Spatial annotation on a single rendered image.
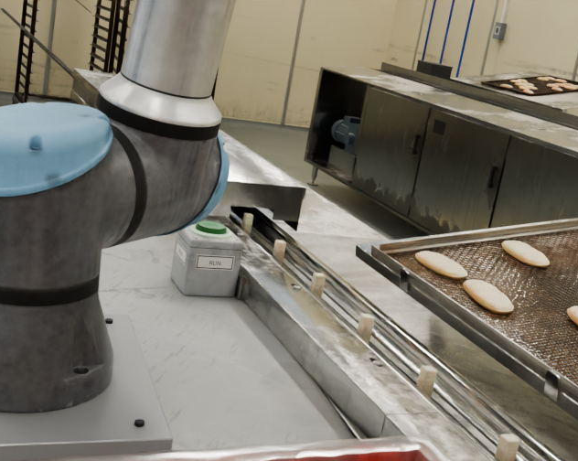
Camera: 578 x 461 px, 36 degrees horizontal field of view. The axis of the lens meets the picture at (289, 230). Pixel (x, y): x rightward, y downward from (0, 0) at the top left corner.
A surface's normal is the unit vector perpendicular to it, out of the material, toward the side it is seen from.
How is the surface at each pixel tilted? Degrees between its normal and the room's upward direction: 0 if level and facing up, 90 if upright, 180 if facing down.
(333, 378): 90
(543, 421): 0
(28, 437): 3
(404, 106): 90
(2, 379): 73
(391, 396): 0
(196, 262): 90
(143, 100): 49
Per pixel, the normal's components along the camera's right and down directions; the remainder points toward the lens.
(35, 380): 0.40, -0.01
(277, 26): 0.37, 0.29
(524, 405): 0.17, -0.95
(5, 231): -0.11, 0.25
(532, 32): -0.92, -0.06
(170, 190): 0.84, 0.18
